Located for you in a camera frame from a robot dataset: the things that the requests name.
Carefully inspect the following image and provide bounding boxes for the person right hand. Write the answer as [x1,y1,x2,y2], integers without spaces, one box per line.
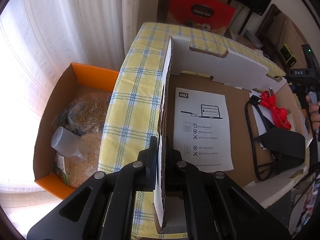
[306,95,320,131]

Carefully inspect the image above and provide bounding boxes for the white cardboard tray box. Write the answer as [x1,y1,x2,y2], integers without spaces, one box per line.
[153,36,309,233]

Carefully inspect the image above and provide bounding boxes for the red usb cable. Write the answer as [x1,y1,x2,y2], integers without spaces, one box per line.
[258,87,293,131]

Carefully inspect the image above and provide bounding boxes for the white paper booklet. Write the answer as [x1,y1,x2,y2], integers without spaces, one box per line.
[172,88,234,173]

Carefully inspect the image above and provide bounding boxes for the red collection gift box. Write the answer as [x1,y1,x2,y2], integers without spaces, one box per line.
[167,0,235,33]

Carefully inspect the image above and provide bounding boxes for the black speaker on stand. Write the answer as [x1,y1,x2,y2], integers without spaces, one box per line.
[238,0,272,35]

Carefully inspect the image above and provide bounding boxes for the orange cardboard floor box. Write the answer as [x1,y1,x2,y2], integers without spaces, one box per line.
[33,63,119,199]

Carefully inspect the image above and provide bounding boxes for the green black portable device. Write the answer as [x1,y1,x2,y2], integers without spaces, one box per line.
[279,44,297,67]

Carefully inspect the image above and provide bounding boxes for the beige pillow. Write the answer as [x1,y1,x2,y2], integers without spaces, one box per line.
[267,4,309,71]

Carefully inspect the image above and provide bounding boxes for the white curtain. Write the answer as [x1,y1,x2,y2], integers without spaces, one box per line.
[1,0,140,193]

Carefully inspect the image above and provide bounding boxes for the bag of dried food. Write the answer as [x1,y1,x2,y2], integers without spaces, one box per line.
[52,92,111,188]

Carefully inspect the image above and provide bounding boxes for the translucent plastic cup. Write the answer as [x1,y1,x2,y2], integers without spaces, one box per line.
[51,126,87,163]

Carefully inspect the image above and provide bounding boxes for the yellow plaid tablecloth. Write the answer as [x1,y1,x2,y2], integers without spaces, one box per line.
[97,22,287,238]

